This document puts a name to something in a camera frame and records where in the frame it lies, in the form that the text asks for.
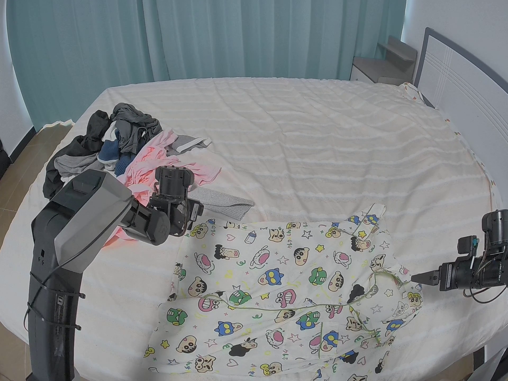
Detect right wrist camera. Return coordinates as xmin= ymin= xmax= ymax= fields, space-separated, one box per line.
xmin=457 ymin=235 xmax=479 ymax=256

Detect white printed pyjama top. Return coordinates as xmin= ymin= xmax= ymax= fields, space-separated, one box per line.
xmin=144 ymin=203 xmax=424 ymax=381

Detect pink garment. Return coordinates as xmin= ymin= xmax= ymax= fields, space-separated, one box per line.
xmin=105 ymin=130 xmax=222 ymax=249

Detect blue-green curtain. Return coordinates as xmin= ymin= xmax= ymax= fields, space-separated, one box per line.
xmin=7 ymin=0 xmax=409 ymax=132

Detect grey knitted garment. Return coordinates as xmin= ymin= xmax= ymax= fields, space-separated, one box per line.
xmin=187 ymin=188 xmax=255 ymax=221

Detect white printed pillow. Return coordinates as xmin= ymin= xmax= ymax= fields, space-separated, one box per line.
xmin=398 ymin=81 xmax=424 ymax=101

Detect black cable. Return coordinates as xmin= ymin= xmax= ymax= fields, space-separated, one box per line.
xmin=462 ymin=284 xmax=497 ymax=304
xmin=23 ymin=201 xmax=133 ymax=326

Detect grey white-trimmed garment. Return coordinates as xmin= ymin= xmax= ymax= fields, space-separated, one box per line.
xmin=170 ymin=134 xmax=213 ymax=154

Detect bed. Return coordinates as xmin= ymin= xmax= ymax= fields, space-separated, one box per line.
xmin=0 ymin=26 xmax=508 ymax=381

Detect grey bedside table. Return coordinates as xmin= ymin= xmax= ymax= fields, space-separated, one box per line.
xmin=351 ymin=35 xmax=419 ymax=84

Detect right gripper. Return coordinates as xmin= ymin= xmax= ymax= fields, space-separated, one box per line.
xmin=438 ymin=257 xmax=483 ymax=291

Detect pile of clothes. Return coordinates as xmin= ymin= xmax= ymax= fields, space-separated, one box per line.
xmin=43 ymin=102 xmax=164 ymax=198

